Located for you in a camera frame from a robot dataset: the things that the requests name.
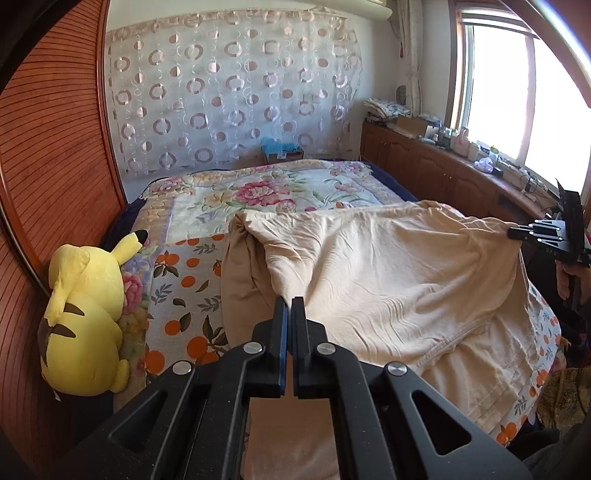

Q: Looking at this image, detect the red wooden louvered wardrobe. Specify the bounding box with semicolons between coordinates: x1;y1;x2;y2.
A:
1;1;126;478

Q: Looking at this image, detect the circle pattern sheer curtain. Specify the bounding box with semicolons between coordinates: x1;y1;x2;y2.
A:
105;9;363;181

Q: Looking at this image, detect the blue item behind bed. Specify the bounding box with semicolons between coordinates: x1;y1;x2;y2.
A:
259;137;304;164

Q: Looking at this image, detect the yellow pikachu plush toy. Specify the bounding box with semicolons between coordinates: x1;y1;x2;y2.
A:
37;230;148;397

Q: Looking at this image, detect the crumpled plastic bag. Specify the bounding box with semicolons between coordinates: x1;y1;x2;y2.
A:
474;157;495;174

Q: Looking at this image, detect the floral cloth on floor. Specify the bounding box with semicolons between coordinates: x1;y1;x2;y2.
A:
537;367;590;434

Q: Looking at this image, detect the floral quilt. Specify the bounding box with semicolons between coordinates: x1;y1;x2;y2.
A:
131;158;408;245

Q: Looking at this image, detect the beige printed t-shirt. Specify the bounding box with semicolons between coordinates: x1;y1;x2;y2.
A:
220;200;541;480

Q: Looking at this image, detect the cardboard box on cabinet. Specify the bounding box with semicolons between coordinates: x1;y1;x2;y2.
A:
394;116;433;138

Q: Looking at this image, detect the person's right hand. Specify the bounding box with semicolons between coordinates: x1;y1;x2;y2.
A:
556;261;591;305

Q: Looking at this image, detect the folded patterned cloth stack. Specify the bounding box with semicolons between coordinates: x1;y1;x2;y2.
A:
363;98;411;122

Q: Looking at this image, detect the pink bottle on cabinet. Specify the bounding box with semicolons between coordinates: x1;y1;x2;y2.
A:
451;127;471;158

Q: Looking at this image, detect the wooden low cabinet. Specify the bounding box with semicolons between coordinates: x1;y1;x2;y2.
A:
360;122;557;223

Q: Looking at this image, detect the wall air conditioner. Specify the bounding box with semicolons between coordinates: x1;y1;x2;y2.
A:
314;0;393;21

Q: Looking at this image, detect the orange print white blanket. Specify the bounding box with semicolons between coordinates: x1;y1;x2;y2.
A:
113;234;569;446

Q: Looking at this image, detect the white tied side curtain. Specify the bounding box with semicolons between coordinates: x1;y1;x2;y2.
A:
396;0;424;116

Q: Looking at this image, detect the window with wooden frame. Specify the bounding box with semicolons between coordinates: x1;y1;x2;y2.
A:
451;1;590;191

